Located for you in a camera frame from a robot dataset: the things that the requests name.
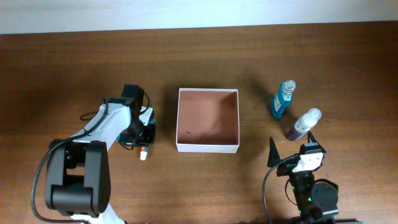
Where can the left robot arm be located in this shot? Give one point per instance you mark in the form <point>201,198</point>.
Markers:
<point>78,181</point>

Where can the white cardboard box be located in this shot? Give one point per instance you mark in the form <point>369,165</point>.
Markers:
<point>208,120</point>

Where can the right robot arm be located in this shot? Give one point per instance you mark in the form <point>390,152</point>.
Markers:
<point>316,200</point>

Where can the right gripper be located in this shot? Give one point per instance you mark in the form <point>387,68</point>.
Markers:
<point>274,156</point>

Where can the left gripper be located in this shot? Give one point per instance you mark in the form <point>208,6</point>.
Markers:
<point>150,136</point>

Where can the Colgate toothpaste tube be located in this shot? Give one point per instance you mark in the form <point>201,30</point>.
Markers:
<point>143,153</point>

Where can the blue mouthwash bottle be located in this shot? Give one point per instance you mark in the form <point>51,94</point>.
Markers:
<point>283,98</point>

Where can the clear purple sanitizer bottle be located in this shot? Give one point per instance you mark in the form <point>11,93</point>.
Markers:
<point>304,124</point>

